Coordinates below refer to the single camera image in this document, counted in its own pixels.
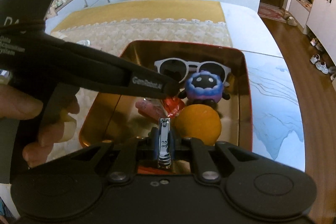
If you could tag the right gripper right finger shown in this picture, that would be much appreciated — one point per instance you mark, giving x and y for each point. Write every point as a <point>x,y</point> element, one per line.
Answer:
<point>196,153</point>

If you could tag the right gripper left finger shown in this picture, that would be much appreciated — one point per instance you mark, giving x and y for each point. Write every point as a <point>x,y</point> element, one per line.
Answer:
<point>132,157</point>

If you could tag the silver nail clipper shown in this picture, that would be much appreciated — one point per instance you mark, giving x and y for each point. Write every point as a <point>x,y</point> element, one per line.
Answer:
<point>164,156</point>

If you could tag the orange fruit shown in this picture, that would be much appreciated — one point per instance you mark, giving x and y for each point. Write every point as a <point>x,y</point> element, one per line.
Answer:
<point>199,121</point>

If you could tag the red metal tin box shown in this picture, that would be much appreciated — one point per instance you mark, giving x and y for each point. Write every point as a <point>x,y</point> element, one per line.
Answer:
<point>115,117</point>

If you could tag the red snack packet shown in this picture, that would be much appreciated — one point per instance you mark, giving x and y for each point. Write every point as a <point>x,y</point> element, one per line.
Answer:
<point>173,106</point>

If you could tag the pink lip balm tube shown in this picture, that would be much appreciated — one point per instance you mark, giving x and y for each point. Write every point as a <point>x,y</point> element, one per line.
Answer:
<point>147,108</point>

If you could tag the purple blue plush toy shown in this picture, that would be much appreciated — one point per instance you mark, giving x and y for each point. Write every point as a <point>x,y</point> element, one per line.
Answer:
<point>204,88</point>

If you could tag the white round sunglasses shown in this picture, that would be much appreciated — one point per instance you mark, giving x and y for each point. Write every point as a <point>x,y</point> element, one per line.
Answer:
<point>178,69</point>

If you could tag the person's left hand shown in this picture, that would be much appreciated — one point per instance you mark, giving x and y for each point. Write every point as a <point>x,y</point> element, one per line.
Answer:
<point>20,106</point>

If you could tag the yellow table runner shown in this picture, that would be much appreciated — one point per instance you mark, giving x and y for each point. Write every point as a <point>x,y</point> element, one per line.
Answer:
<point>202,10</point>

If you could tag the white side drawer cabinet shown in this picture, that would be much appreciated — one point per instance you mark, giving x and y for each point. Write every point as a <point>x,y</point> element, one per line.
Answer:
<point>74,5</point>

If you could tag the white sneakers on floor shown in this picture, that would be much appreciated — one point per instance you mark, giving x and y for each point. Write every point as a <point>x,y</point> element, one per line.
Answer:
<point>321,61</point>

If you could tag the white wall cabinet unit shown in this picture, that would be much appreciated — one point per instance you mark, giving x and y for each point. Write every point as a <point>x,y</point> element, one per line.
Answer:
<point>315,3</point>

